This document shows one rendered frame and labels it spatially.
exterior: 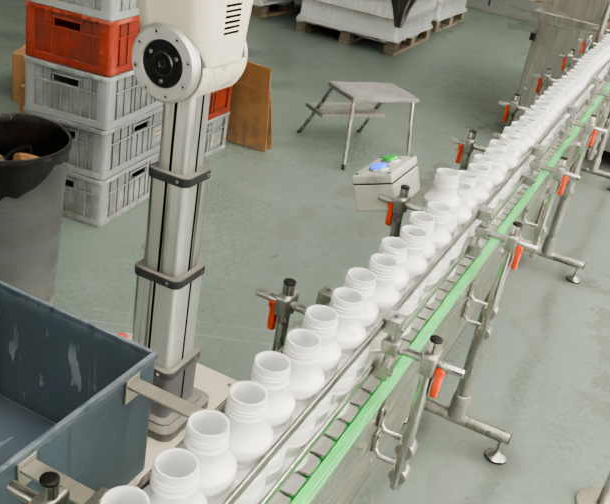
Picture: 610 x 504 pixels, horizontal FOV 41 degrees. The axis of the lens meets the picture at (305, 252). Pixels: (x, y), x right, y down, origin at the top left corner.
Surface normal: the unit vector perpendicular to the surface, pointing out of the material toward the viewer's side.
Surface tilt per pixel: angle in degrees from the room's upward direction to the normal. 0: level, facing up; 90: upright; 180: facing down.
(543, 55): 90
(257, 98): 102
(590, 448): 0
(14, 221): 94
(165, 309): 90
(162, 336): 90
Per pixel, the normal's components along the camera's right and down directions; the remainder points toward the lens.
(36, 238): 0.77, 0.44
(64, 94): -0.33, 0.38
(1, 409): 0.16, -0.88
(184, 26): -0.47, 0.50
